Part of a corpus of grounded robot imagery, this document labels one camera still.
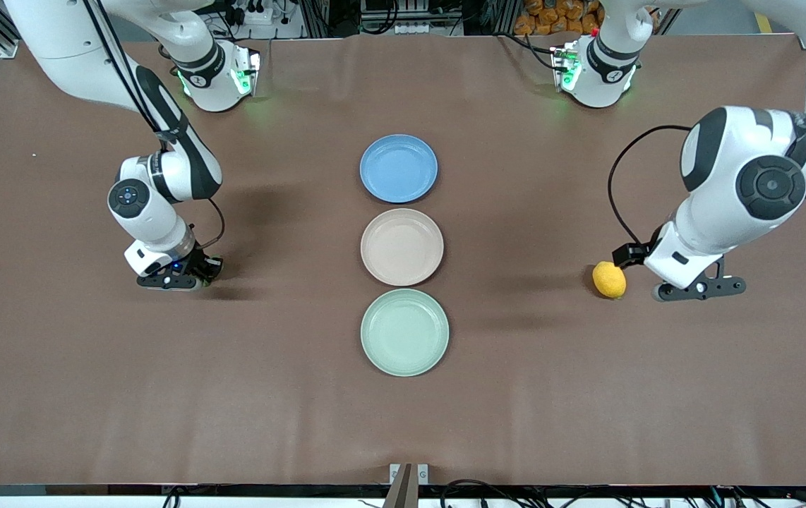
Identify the grey camera mounting pole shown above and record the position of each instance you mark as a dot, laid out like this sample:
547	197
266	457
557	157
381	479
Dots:
399	490

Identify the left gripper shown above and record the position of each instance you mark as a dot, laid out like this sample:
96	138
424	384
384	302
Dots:
631	254

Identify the beige round plate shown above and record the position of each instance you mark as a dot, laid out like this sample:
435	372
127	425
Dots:
401	247

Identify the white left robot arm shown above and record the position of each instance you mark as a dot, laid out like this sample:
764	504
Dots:
749	169

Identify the white power strip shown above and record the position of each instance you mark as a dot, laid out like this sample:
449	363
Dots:
256	14

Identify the white metal mounting bracket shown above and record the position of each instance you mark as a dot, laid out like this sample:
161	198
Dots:
408	473

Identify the pale green round plate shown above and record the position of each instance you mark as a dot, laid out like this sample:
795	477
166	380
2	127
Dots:
404	332

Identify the blue round plate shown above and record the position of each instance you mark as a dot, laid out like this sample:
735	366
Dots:
399	168

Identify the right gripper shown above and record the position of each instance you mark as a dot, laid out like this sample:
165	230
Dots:
203	266

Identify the bag of oranges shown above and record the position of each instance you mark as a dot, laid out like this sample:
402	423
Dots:
555	17

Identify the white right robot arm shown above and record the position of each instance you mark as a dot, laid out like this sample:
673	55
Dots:
156	141

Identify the yellow lemon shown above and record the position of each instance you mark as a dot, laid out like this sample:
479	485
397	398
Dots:
608	280

